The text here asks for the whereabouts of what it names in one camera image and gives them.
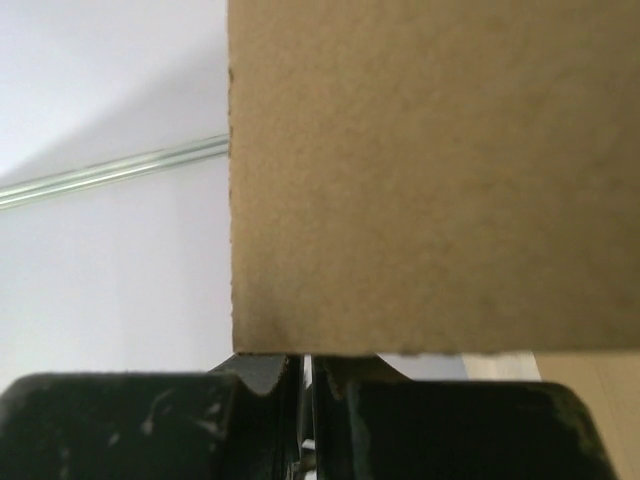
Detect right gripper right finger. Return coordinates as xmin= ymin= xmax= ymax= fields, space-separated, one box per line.
xmin=312 ymin=356 xmax=617 ymax=480

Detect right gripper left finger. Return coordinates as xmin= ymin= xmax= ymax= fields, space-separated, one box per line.
xmin=1 ymin=355 xmax=303 ymax=479

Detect brown cardboard box sheet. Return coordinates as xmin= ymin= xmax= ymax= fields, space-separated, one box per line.
xmin=227 ymin=0 xmax=640 ymax=480

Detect left corner aluminium post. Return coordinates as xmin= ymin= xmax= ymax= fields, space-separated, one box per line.
xmin=1 ymin=135 xmax=229 ymax=210

